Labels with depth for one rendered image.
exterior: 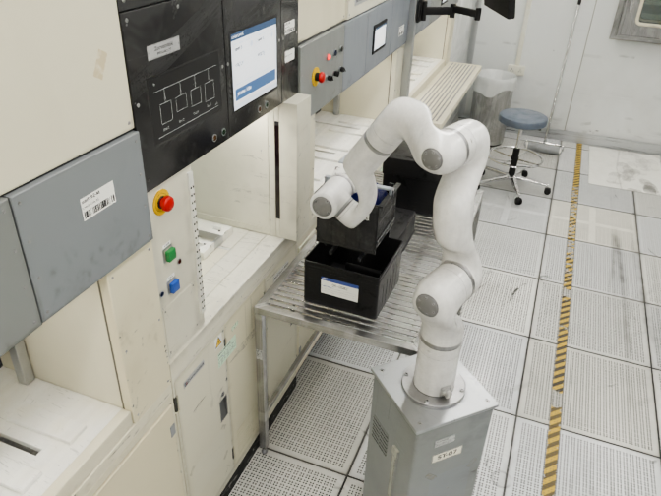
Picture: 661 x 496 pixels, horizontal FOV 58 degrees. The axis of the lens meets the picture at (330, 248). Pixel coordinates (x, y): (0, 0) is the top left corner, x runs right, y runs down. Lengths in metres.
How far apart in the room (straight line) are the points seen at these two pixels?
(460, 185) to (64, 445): 1.15
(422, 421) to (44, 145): 1.18
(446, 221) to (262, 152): 0.89
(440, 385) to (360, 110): 2.14
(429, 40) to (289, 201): 2.96
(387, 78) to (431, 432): 2.21
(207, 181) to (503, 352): 1.76
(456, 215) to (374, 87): 2.10
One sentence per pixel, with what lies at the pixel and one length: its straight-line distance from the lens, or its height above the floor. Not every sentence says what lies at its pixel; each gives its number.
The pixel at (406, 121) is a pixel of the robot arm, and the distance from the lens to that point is 1.48.
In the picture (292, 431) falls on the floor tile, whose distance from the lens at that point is 2.73.
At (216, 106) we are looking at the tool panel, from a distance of 1.69.
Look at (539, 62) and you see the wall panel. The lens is 6.05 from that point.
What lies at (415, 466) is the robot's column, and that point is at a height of 0.60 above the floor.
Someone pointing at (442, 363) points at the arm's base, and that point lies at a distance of 1.74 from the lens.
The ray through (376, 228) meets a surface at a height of 1.10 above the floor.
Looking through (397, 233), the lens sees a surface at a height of 0.86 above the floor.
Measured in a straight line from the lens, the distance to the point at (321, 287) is 2.09.
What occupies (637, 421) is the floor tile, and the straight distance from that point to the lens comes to 3.16.
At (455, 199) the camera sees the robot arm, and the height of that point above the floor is 1.39.
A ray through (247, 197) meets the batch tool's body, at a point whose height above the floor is 1.01.
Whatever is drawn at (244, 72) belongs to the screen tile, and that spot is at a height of 1.57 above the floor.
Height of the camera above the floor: 2.04
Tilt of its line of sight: 31 degrees down
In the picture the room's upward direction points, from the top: 2 degrees clockwise
